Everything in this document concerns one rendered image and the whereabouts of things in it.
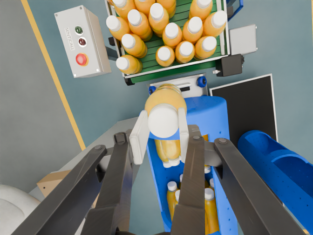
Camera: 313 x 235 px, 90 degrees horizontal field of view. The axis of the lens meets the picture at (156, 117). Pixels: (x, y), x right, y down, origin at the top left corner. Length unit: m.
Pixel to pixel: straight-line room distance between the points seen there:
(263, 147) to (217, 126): 1.38
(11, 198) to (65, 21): 0.62
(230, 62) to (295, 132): 1.55
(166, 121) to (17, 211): 0.66
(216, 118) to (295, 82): 1.57
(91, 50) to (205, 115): 0.41
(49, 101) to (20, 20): 0.84
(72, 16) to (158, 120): 0.51
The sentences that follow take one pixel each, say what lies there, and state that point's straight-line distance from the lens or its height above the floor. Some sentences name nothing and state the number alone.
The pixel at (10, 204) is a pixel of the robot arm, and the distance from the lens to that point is 0.77.
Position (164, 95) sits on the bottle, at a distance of 0.22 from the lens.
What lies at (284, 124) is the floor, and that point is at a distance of 2.02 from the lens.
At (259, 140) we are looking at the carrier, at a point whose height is 0.16.
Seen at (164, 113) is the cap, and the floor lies 1.44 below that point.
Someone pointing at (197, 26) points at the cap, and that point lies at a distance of 0.55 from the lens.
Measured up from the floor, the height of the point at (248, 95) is 0.15.
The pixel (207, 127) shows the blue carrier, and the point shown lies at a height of 1.22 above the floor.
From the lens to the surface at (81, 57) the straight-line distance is 0.59.
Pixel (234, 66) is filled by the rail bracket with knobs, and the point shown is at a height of 1.00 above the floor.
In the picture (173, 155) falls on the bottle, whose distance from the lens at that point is 0.55.
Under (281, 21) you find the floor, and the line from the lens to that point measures 1.90.
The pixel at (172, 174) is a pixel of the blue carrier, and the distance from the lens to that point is 0.77.
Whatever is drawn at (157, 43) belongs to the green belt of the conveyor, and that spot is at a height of 0.90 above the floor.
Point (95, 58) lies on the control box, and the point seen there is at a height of 1.10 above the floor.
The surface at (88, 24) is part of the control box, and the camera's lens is 0.61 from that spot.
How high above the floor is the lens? 1.62
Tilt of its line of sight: 74 degrees down
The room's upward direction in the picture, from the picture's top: 157 degrees counter-clockwise
